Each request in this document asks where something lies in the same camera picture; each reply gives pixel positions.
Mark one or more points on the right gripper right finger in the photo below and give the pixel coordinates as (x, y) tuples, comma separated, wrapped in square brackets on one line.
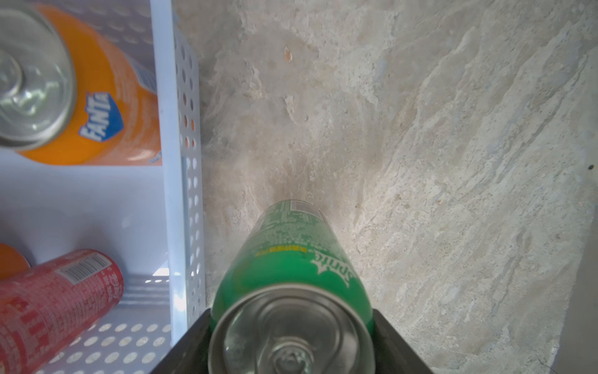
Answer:
[(393, 355)]

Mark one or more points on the orange can front row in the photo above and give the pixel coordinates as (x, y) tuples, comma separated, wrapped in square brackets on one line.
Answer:
[(12, 262)]

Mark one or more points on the red can front row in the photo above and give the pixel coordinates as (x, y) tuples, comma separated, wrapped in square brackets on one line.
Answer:
[(46, 307)]

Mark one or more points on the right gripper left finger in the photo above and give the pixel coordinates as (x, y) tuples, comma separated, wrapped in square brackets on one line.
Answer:
[(190, 354)]

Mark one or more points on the lavender perforated plastic basket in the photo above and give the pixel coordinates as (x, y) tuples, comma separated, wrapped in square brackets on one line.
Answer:
[(148, 219)]

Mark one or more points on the green Sprite can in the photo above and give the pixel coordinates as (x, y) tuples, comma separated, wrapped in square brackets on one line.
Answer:
[(291, 301)]

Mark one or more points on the orange Fanta can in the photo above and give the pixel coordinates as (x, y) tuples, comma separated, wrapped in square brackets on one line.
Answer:
[(69, 96)]

